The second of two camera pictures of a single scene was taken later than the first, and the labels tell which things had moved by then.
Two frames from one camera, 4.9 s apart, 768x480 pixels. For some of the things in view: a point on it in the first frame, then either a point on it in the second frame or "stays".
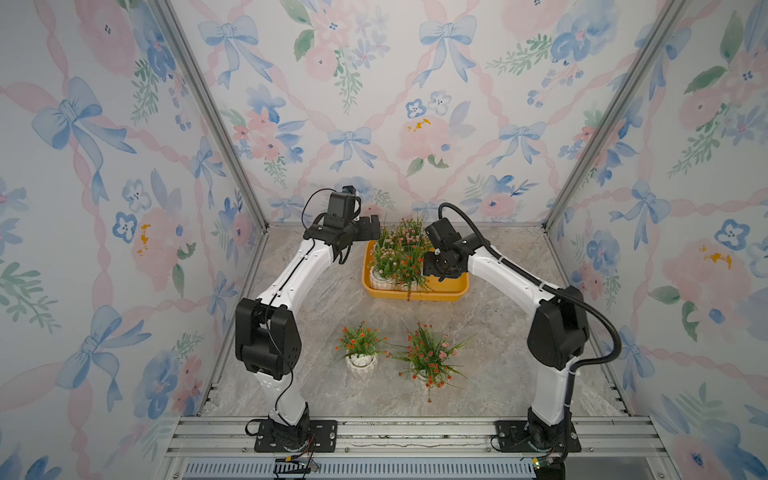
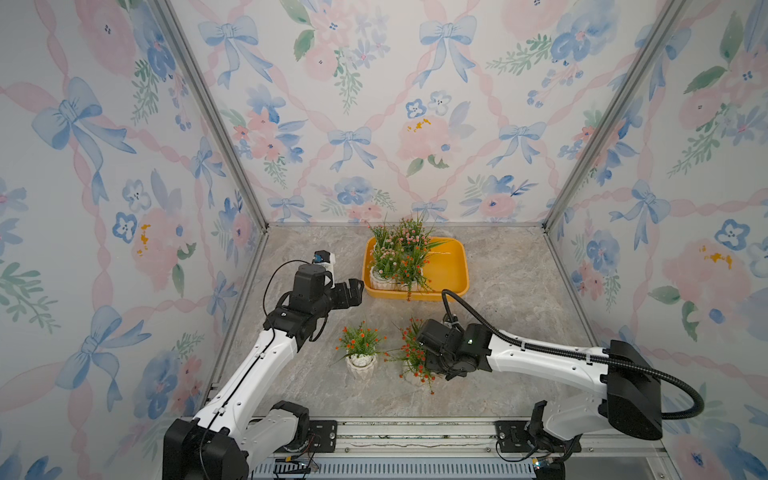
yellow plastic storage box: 450,289 stays
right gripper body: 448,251 -> 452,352
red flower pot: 361,346 stays
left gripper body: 361,230 -> 336,298
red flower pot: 426,353 stays
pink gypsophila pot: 411,236 stays
